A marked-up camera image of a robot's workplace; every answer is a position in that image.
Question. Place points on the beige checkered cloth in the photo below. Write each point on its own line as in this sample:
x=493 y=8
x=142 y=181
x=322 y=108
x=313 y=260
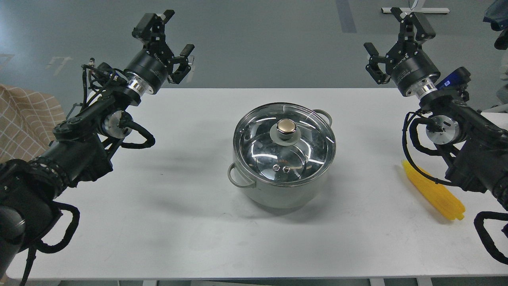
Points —
x=27 y=119

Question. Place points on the yellow toy corn cob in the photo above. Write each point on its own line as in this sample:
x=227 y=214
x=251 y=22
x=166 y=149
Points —
x=436 y=194

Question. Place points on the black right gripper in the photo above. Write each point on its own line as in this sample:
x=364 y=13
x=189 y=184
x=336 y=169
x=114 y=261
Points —
x=406 y=62

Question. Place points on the glass pot lid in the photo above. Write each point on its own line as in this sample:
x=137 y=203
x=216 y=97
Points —
x=284 y=144

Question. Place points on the grey steel cooking pot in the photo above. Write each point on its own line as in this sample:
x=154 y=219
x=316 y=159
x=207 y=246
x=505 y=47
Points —
x=276 y=196

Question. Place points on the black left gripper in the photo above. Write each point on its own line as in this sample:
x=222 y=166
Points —
x=154 y=64

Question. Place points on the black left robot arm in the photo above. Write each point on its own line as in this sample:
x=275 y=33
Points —
x=31 y=218

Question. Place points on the white stand base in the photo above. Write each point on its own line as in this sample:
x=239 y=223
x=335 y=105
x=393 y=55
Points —
x=418 y=6

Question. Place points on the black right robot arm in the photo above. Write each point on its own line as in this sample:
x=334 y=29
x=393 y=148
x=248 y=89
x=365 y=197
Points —
x=474 y=148

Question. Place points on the dark object at edge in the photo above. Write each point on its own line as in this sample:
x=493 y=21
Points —
x=497 y=15

